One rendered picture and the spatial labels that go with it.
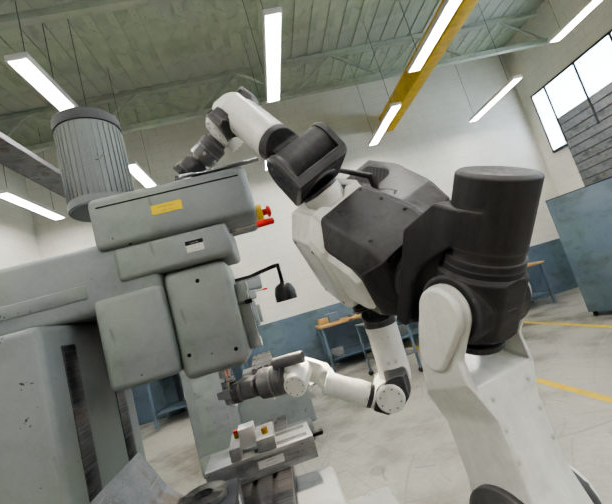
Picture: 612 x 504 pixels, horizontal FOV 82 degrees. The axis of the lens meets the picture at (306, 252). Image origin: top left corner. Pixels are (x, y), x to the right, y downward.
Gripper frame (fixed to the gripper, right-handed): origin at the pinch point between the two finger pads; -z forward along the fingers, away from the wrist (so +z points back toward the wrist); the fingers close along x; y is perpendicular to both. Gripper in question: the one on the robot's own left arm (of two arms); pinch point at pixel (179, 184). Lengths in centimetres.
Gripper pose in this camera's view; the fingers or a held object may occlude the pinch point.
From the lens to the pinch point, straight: 127.2
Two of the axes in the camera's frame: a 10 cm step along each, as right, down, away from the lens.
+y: -7.1, -6.8, 2.0
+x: 2.0, 0.8, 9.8
